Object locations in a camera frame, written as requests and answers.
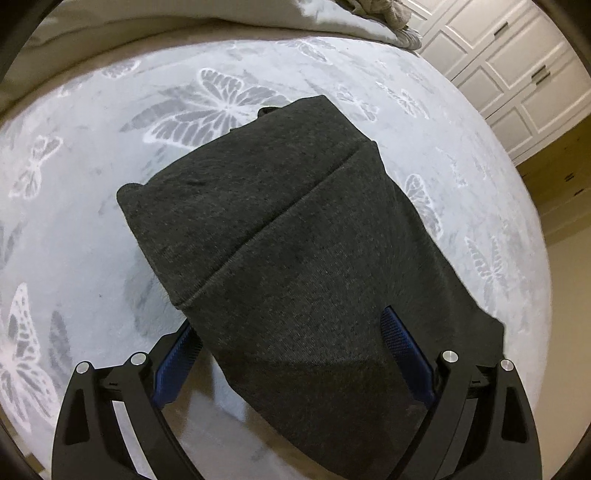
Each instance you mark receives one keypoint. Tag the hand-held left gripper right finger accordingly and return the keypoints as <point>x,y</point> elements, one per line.
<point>406,350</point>

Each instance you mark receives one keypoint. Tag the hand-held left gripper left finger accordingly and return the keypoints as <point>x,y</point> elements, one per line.
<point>178,357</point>

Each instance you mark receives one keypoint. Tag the dark grey pants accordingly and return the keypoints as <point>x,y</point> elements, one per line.
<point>300,258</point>

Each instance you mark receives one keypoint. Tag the grey butterfly print blanket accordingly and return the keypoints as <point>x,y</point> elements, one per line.
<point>92,221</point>

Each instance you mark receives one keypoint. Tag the grey knitted cloth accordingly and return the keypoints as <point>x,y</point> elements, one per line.
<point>385,16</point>

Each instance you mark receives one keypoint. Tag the beige duvet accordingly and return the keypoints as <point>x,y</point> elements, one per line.
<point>152,21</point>

